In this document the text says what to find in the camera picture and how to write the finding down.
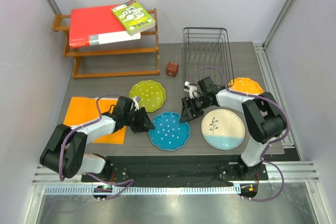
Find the white blue leaf plate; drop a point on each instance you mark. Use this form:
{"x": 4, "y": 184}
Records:
{"x": 223, "y": 129}

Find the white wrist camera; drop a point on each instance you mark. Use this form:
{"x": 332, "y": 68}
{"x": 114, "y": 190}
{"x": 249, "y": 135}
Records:
{"x": 191, "y": 90}
{"x": 136, "y": 100}

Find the black wire dish rack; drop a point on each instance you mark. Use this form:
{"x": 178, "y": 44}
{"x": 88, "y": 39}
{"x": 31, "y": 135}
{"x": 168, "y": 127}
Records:
{"x": 207, "y": 53}

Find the blue dotted plate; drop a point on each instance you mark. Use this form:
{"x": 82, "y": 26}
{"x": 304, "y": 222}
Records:
{"x": 169, "y": 134}

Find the orange mat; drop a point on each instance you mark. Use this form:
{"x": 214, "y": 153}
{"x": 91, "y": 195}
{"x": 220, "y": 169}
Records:
{"x": 83, "y": 109}

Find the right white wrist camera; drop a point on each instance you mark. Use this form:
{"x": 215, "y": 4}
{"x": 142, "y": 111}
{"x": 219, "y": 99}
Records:
{"x": 191, "y": 90}

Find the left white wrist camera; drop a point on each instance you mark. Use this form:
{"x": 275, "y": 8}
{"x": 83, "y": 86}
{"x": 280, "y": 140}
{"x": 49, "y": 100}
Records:
{"x": 136, "y": 100}

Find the wooden shelf rack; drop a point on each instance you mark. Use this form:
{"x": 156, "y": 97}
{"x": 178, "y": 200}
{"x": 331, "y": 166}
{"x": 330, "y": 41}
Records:
{"x": 77, "y": 55}

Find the perforated metal rail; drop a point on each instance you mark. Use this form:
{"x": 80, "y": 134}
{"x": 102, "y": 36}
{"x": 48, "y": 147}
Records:
{"x": 132, "y": 191}

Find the red file folder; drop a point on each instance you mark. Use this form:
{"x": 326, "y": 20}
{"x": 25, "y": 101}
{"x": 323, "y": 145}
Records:
{"x": 96, "y": 26}

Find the green book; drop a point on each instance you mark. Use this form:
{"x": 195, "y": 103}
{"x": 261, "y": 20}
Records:
{"x": 133, "y": 17}

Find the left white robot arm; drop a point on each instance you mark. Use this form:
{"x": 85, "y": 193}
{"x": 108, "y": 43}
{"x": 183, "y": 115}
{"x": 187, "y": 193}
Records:
{"x": 65, "y": 154}

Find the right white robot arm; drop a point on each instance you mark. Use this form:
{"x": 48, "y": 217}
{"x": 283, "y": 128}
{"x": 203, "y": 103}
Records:
{"x": 266, "y": 121}

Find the red brown cube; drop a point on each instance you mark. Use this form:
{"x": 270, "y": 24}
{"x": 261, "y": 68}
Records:
{"x": 172, "y": 69}

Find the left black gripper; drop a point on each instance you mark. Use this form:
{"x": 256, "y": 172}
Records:
{"x": 144, "y": 124}

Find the green dotted plate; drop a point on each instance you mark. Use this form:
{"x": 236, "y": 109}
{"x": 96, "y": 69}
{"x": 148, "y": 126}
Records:
{"x": 152, "y": 94}

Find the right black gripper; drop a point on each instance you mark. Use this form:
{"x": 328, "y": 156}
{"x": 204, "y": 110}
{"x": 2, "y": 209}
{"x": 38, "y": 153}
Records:
{"x": 187, "y": 114}

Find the orange dotted plate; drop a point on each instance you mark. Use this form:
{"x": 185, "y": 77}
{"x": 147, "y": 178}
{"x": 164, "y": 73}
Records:
{"x": 245, "y": 85}

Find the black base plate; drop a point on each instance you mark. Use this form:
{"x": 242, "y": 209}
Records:
{"x": 178, "y": 171}

